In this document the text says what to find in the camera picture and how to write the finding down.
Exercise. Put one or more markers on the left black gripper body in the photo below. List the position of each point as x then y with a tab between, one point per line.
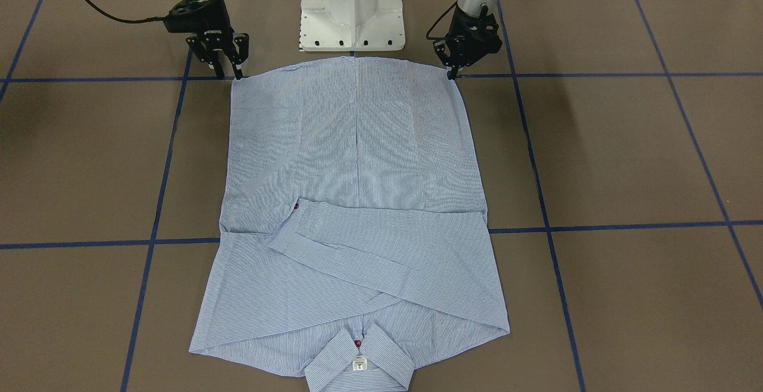
475	33

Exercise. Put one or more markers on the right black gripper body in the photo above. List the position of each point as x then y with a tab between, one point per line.
210	22

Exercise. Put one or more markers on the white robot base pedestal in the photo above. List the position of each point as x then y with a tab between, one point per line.
352	26

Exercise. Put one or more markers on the light blue striped shirt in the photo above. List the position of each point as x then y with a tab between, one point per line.
354	245

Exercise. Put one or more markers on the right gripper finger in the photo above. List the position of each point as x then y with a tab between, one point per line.
208	55
238	52

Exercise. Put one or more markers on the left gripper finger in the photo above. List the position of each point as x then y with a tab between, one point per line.
453	70

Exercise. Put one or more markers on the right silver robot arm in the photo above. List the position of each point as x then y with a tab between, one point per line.
210	35

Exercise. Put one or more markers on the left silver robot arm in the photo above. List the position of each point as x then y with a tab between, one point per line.
469	6

